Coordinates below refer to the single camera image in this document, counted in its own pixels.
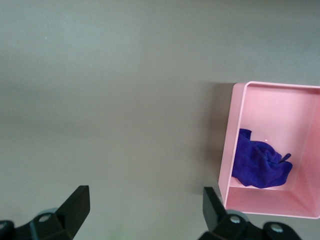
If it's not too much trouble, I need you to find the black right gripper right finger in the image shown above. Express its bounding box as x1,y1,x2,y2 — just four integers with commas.
197,186,301,240

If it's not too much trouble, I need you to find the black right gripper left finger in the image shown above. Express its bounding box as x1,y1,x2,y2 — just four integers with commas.
0,185,90,240

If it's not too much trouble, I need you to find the pink plastic bin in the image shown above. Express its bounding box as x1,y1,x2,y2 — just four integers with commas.
217,81,320,220

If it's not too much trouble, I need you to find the purple cloth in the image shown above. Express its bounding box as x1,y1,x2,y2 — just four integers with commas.
231,128,293,189

